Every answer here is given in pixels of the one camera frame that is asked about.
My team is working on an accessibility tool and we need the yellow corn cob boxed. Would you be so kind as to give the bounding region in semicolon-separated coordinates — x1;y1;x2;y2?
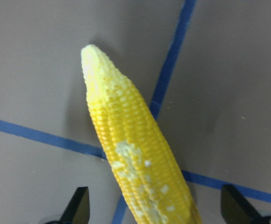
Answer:
81;44;202;224

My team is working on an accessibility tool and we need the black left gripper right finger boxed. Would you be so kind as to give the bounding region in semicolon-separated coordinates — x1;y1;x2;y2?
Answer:
220;184;270;224

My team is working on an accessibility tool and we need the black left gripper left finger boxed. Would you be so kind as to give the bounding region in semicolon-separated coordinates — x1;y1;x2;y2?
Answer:
58;187;90;224

